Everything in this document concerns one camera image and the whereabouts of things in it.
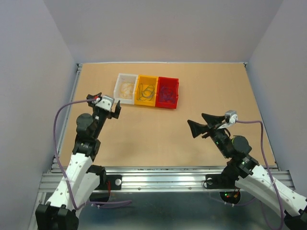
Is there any red plastic bin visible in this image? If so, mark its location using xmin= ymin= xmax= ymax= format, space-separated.
xmin=155 ymin=77 xmax=179 ymax=109

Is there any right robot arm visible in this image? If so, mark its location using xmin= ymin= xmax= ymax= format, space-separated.
xmin=187 ymin=110 xmax=307 ymax=230

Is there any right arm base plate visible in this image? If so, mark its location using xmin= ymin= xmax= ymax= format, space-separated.
xmin=203 ymin=174 xmax=238 ymax=189

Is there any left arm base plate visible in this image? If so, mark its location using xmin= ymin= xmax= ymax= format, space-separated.
xmin=95 ymin=174 xmax=122 ymax=191

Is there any yellow plastic bin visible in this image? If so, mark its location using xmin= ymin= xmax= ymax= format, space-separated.
xmin=134 ymin=75 xmax=158 ymax=107

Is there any blue wire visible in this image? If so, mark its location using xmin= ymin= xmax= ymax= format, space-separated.
xmin=138 ymin=83 xmax=156 ymax=101

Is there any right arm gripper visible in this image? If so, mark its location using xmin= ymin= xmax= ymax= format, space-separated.
xmin=187 ymin=112 xmax=230 ymax=158

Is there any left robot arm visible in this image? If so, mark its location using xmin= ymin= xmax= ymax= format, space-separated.
xmin=35 ymin=93 xmax=121 ymax=230

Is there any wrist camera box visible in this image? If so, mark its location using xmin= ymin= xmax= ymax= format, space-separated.
xmin=95 ymin=95 xmax=115 ymax=112
xmin=219 ymin=110 xmax=238 ymax=129

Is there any aluminium mounting rail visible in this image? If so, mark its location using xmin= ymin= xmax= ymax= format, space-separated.
xmin=38 ymin=166 xmax=295 ymax=193

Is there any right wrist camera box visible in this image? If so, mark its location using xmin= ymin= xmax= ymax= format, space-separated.
xmin=219 ymin=110 xmax=238 ymax=129

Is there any white plastic bin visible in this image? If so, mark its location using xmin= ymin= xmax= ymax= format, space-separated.
xmin=113 ymin=73 xmax=138 ymax=105

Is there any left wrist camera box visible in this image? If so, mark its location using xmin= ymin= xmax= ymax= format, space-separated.
xmin=95 ymin=95 xmax=115 ymax=112

